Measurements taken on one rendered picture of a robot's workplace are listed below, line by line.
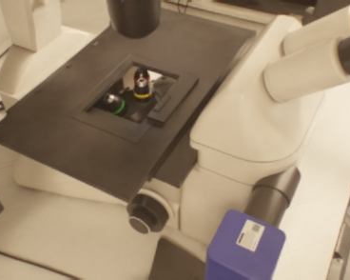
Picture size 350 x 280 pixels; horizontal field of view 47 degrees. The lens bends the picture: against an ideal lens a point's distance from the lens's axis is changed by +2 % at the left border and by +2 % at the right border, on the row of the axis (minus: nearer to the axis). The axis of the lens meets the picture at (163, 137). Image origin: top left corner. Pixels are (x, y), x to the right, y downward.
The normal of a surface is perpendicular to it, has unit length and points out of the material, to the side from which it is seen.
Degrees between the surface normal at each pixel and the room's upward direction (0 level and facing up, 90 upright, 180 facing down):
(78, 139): 0
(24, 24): 90
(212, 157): 90
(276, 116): 50
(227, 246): 0
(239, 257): 0
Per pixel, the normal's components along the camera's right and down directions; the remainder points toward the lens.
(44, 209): -0.04, -0.69
